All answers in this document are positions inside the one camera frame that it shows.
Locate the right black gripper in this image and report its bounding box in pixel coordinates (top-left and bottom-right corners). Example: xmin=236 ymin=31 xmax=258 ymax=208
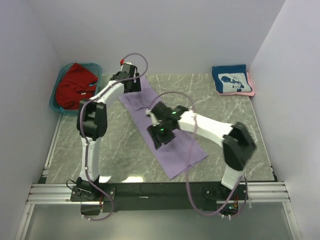
xmin=147 ymin=120 xmax=177 ymax=150

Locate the lilac purple t-shirt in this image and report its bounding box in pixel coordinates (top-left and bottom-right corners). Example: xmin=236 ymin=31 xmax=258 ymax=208
xmin=118 ymin=76 xmax=208 ymax=179

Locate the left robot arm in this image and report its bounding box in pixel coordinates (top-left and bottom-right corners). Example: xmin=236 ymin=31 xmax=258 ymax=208
xmin=76 ymin=72 xmax=141 ymax=201

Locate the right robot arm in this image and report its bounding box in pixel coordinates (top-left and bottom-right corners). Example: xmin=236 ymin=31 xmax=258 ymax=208
xmin=145 ymin=102 xmax=256 ymax=200

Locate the teal plastic basket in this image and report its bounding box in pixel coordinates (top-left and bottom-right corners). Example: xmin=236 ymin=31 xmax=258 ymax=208
xmin=49 ymin=63 xmax=102 ymax=116

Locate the red t-shirt in basket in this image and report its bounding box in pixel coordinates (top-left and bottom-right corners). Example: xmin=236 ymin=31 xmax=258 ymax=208
xmin=55 ymin=63 xmax=99 ymax=110

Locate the black base beam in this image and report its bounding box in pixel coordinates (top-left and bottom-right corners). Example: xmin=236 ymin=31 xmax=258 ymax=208
xmin=69 ymin=181 xmax=251 ymax=213

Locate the folded blue printed t-shirt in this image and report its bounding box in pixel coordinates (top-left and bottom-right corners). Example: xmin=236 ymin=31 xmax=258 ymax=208
xmin=211 ymin=64 xmax=253 ymax=94

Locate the folded pink t-shirt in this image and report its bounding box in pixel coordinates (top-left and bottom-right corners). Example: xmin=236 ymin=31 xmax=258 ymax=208
xmin=215 ymin=72 xmax=255 ymax=97

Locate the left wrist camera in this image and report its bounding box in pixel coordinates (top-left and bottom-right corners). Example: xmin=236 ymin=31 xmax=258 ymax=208
xmin=119 ymin=58 xmax=139 ymax=80

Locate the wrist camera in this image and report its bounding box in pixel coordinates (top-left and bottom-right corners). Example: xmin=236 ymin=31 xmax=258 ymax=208
xmin=145 ymin=101 xmax=173 ymax=126
xmin=119 ymin=58 xmax=139 ymax=80

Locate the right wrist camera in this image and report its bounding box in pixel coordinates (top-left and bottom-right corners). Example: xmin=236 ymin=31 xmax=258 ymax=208
xmin=145 ymin=101 xmax=173 ymax=126

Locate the aluminium frame rail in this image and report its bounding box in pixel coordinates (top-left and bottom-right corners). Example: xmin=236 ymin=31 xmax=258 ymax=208
xmin=27 ymin=109 xmax=300 ymax=240

